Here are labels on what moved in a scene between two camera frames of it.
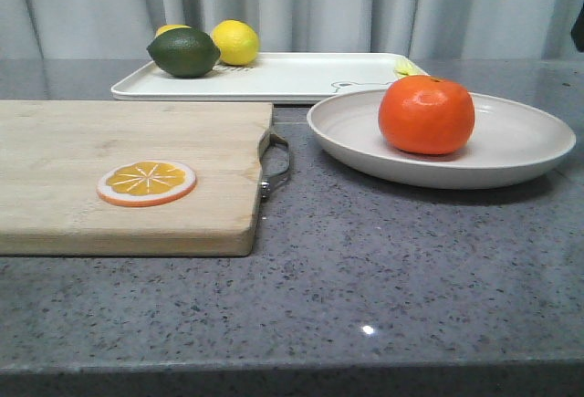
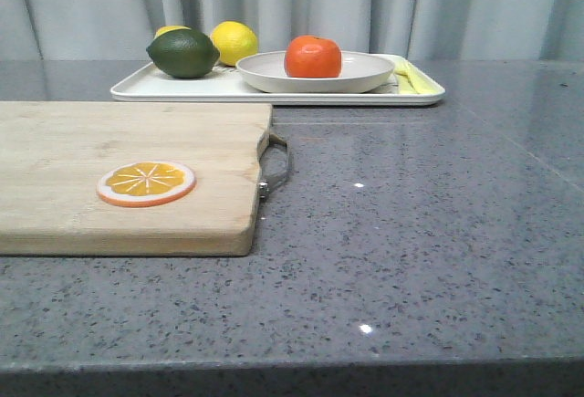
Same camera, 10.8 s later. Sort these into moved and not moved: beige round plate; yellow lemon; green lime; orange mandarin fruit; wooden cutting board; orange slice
Moved: beige round plate; orange mandarin fruit
Not moved: green lime; orange slice; wooden cutting board; yellow lemon
